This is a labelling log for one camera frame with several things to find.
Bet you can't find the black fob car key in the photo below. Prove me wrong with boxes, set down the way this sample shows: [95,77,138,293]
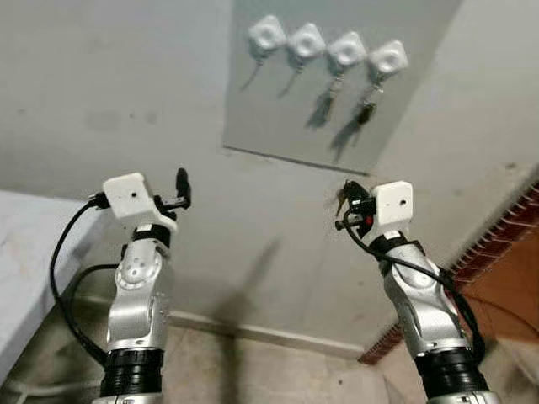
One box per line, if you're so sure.
[355,80,384,127]

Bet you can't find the white folding table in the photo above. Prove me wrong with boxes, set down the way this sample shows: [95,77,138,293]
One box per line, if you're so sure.
[0,189,112,396]

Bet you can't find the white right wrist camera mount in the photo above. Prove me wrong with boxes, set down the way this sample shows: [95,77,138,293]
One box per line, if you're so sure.
[371,181,414,235]

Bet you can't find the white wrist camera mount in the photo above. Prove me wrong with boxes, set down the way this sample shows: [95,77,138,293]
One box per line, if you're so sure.
[102,173,179,235]
[371,181,414,235]

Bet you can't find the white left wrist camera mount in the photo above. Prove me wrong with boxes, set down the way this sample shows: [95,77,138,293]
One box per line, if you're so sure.
[102,173,179,235]

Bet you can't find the grey wall panel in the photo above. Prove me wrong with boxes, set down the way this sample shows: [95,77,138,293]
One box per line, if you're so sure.
[222,0,464,176]

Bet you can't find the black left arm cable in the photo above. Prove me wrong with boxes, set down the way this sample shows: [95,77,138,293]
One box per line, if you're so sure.
[49,195,119,367]

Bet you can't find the white square wall hook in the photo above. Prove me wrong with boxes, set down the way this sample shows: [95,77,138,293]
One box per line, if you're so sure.
[248,15,289,60]
[326,31,368,75]
[286,23,327,68]
[367,40,411,82]

